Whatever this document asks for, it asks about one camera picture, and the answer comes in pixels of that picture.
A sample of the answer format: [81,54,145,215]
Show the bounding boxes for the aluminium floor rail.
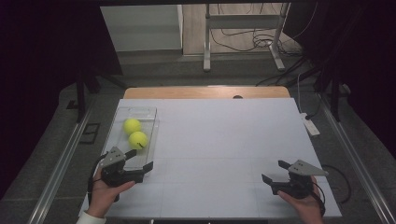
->
[27,102,94,224]
[317,92,396,224]

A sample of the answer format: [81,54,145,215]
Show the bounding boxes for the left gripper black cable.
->
[87,152,109,207]

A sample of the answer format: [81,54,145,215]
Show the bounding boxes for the person's right hand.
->
[276,176,327,224]

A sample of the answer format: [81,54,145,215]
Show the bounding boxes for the black-printed yellow tennis ball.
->
[128,131,149,150]

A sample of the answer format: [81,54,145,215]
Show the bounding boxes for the white metal stand frame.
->
[203,3,291,73]

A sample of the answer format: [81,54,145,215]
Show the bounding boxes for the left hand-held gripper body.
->
[99,146,146,189]

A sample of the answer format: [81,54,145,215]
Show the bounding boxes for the tangled black floor cables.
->
[209,3,312,59]

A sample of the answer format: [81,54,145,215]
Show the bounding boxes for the black metal stand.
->
[65,69,129,124]
[312,62,347,122]

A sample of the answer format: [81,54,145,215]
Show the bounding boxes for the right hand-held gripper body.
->
[270,160,330,200]

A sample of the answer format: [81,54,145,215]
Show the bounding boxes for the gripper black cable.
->
[87,152,109,207]
[320,163,352,204]

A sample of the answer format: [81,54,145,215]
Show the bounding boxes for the person's left hand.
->
[86,169,136,218]

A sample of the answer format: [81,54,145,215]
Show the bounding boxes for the clear plastic container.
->
[106,105,161,177]

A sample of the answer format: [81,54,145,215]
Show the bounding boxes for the white power strip cable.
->
[296,73,304,115]

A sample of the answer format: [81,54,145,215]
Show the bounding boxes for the white power strip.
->
[299,112,321,137]

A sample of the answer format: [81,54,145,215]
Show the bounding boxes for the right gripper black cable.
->
[320,163,352,204]

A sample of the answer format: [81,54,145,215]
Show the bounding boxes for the plain yellow tennis ball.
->
[123,118,143,135]

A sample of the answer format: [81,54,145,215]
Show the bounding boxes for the white cabinet panel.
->
[100,4,184,53]

